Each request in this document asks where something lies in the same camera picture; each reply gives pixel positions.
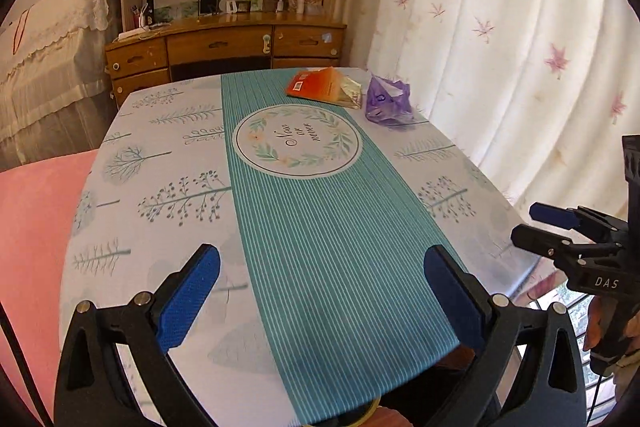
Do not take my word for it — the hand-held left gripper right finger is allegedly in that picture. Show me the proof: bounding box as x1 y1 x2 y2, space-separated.
423 244 587 427

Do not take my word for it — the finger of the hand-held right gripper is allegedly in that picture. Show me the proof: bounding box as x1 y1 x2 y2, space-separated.
511 224 596 265
529 202 626 240

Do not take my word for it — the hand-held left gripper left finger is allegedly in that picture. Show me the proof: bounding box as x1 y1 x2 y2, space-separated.
54 243 222 427

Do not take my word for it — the dark blue trash bin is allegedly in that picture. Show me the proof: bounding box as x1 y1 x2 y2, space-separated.
332 398 381 427

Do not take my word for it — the person's right hand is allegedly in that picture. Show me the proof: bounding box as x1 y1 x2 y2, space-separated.
584 296 604 351

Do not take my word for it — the table with patterned cloth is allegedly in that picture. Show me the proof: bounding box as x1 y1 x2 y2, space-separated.
59 68 543 427

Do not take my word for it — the pink blanket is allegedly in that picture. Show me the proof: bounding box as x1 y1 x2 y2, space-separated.
0 150 101 427

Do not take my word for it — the leaf print curtain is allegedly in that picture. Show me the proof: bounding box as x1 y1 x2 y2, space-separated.
345 0 640 303

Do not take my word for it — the purple plastic bag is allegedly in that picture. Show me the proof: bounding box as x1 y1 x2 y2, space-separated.
365 74 416 128

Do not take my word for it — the gold foil wrapper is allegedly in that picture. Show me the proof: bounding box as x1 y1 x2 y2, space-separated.
337 75 363 110

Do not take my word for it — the orange packet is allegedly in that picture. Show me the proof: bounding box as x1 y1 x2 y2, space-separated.
285 67 351 104

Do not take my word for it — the wooden desk with drawers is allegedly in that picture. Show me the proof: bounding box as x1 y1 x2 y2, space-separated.
104 14 347 110

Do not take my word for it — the cream lace cover cloth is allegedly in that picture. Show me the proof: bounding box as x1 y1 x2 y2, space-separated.
0 0 121 170

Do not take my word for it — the white power strip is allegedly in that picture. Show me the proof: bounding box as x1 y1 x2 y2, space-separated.
117 27 161 42

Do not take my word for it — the pen holder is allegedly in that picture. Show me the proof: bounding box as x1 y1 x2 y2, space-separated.
131 2 153 30

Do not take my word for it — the black cable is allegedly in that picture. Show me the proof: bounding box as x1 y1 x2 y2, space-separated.
0 302 53 427

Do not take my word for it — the red strap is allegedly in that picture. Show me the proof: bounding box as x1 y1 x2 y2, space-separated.
12 9 30 54

